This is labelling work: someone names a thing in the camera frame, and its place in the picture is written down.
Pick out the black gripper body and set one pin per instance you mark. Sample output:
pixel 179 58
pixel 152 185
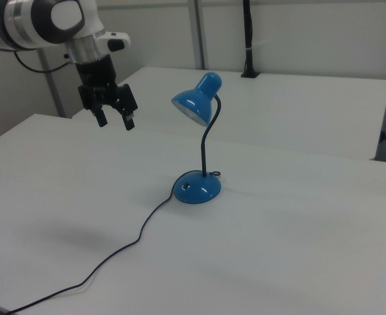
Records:
pixel 96 73

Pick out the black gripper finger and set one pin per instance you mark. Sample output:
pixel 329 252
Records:
pixel 127 105
pixel 98 115

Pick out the blue gooseneck desk lamp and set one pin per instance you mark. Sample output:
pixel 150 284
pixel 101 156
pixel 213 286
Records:
pixel 196 101

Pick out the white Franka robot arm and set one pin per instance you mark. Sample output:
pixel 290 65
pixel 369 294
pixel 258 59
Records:
pixel 22 23

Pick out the black clamp pole white tie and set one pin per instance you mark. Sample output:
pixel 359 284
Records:
pixel 249 39

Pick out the grey partition post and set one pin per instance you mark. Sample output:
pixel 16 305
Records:
pixel 198 33

